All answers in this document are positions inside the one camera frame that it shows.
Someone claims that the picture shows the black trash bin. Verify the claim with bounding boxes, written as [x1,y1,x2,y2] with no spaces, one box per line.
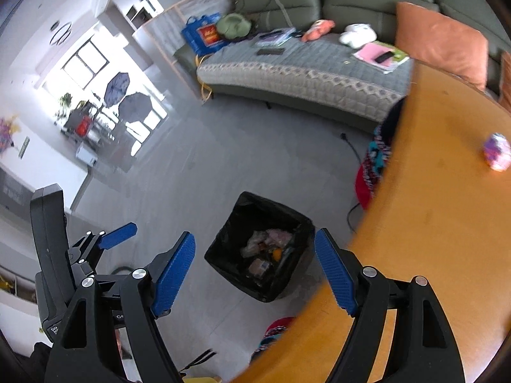
[204,191,315,303]

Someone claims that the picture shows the person's left hand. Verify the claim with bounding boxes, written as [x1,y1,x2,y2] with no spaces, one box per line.
[115,328,133,360]

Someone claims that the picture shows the grey umbrella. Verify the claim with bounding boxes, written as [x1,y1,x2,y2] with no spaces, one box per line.
[119,93,152,123]

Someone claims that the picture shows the blue umbrella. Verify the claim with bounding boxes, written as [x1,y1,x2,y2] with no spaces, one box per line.
[103,72,130,108]

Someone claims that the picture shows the colourful knitted blanket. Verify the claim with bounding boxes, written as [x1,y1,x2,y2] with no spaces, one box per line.
[250,99,405,364]

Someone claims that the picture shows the purple small ball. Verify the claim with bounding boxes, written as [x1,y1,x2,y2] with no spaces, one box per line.
[483,133,511,172]

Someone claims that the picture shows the blue shopping bag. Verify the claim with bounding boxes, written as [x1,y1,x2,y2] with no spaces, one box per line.
[181,12,230,56]

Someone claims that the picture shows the black remote control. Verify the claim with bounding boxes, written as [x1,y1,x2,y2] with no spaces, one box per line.
[256,48,285,56]

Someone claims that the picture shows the green hat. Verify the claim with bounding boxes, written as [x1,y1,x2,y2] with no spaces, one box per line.
[216,13,253,41]

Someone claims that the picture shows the clear packet on sofa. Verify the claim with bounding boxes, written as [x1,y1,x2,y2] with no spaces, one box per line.
[255,28,296,48]

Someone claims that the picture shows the grey quilted sofa cover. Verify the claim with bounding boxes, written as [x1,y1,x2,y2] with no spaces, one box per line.
[197,34,413,124]

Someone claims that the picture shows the brown orange cushion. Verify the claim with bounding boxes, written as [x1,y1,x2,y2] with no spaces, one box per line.
[499,52,511,112]

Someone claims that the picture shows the pink plush toy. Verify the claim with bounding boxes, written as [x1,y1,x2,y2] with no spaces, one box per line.
[301,19,335,42]

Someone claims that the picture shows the dark green sofa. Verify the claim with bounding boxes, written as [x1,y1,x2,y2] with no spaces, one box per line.
[227,0,510,94]

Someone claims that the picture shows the black phone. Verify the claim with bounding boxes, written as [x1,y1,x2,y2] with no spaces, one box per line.
[374,51,394,64]

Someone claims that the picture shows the pink and green books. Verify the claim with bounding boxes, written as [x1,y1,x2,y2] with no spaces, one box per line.
[353,41,410,73]

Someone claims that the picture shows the white plush toy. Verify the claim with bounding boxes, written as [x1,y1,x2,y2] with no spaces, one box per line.
[339,23,377,49]

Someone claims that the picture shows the yellow cable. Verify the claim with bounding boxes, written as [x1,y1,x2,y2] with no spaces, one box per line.
[194,53,214,104]

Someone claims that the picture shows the ring ceiling lamp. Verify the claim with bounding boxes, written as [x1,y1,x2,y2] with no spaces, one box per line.
[50,22,73,46]

